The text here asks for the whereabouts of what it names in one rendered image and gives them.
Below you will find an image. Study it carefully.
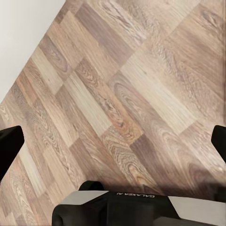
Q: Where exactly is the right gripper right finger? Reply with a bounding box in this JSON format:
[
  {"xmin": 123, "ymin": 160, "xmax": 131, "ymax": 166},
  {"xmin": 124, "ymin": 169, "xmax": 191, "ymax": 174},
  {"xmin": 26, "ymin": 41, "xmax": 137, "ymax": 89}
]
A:
[{"xmin": 211, "ymin": 125, "xmax": 226, "ymax": 163}]

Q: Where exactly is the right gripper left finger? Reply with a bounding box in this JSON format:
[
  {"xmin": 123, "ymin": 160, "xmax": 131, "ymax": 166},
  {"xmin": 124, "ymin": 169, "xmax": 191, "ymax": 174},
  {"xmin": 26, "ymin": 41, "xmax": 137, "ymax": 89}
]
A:
[{"xmin": 0, "ymin": 125, "xmax": 24, "ymax": 182}]

